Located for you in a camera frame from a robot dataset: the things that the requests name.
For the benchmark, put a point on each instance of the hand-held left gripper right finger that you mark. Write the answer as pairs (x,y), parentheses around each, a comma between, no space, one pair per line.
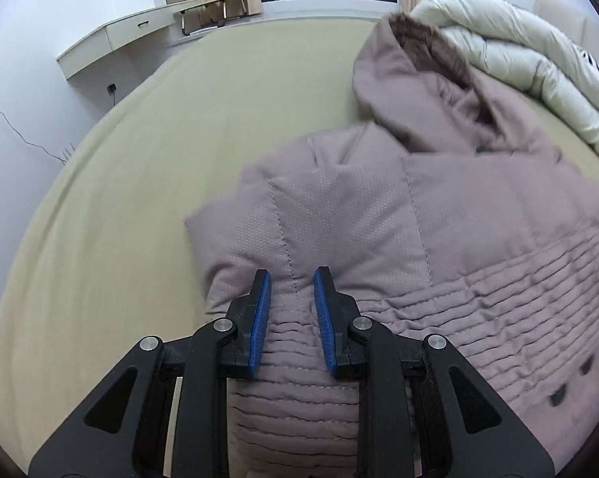
(326,326)

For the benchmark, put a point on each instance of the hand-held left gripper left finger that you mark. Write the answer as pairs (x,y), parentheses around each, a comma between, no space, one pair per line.
(259,326)

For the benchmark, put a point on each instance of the mauve hooded down coat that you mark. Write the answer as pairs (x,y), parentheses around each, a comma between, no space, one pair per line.
(419,199)

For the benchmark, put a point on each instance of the beige bed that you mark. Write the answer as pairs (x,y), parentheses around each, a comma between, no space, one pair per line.
(180,134)

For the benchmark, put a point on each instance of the folding chair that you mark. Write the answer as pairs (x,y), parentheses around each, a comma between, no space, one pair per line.
(211,15)

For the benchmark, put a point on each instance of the white quilted duvet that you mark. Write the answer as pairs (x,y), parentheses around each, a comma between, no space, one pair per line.
(533,50)

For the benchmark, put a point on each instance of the beige headboard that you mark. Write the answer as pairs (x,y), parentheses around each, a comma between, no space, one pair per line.
(576,22)

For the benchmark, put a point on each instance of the white wall-mounted desk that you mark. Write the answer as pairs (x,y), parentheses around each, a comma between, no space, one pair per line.
(111,35)

